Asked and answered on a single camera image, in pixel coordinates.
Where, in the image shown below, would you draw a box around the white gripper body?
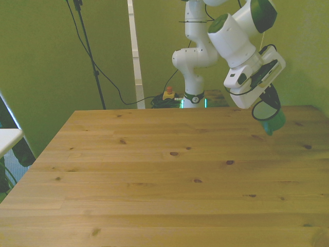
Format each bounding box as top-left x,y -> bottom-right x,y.
223,64 -> 273,109

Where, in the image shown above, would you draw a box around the ceramic mug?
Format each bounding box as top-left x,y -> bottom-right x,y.
251,99 -> 287,136

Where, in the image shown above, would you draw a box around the yellow emergency stop button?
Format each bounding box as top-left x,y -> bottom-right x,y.
162,86 -> 176,101

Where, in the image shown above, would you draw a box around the black tripod stand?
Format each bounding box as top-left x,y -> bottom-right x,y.
72,0 -> 107,110

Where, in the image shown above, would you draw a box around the white side table top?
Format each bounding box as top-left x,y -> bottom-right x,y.
0,128 -> 24,158

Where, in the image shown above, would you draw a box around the green plant leaves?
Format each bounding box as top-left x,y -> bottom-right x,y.
0,156 -> 17,194

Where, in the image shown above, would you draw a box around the wrist camera in white mount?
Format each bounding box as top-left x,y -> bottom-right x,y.
250,45 -> 287,89

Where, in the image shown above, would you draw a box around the coiled dark cable bundle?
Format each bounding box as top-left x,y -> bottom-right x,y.
150,94 -> 185,109

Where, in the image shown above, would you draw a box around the white vertical trim post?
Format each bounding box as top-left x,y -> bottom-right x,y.
127,0 -> 146,110

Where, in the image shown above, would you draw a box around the long black tripod cable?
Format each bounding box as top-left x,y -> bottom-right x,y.
65,0 -> 180,105

